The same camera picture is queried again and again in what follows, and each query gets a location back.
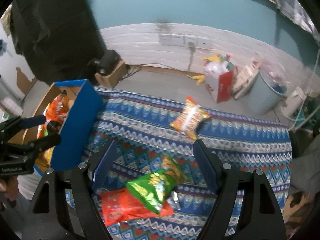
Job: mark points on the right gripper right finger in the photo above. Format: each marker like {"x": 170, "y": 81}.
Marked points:
{"x": 260, "y": 215}

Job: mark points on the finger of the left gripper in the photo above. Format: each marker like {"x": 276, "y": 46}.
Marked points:
{"x": 38, "y": 145}
{"x": 14, "y": 125}

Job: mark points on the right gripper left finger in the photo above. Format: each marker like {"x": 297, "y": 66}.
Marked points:
{"x": 48, "y": 214}

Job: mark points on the orange chips bag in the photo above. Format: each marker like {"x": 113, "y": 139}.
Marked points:
{"x": 55, "y": 113}

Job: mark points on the person's left hand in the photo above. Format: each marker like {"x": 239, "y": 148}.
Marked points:
{"x": 10, "y": 188}

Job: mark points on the blue cardboard box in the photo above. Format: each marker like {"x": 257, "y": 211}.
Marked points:
{"x": 84, "y": 105}

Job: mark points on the flat orange-red snack bag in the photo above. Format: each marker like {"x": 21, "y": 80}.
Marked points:
{"x": 120, "y": 205}

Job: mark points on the small cardboard box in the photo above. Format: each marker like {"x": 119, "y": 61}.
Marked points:
{"x": 111, "y": 80}

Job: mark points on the patterned blue tablecloth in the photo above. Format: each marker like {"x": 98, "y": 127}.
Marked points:
{"x": 157, "y": 141}

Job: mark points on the black curtain cloth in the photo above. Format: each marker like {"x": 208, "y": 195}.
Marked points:
{"x": 57, "y": 38}

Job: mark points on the green snack bag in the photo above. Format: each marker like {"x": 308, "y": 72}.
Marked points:
{"x": 153, "y": 189}

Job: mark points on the white electric kettle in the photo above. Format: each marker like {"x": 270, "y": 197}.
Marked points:
{"x": 293, "y": 102}

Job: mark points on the orange striped snack bag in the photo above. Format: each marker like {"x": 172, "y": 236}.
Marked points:
{"x": 190, "y": 118}

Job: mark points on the light blue trash bin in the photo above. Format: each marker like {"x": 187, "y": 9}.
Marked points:
{"x": 269, "y": 88}

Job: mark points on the white booklet stack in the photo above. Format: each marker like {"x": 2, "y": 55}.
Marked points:
{"x": 245, "y": 79}

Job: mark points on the red white paper bag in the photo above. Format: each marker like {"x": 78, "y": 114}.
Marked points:
{"x": 219, "y": 74}

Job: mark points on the banana peel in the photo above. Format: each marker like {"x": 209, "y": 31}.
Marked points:
{"x": 199, "y": 78}

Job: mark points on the silver foil curtain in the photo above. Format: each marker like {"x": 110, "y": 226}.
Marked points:
{"x": 294, "y": 11}

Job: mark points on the white wall socket strip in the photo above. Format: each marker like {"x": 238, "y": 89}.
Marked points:
{"x": 185, "y": 41}

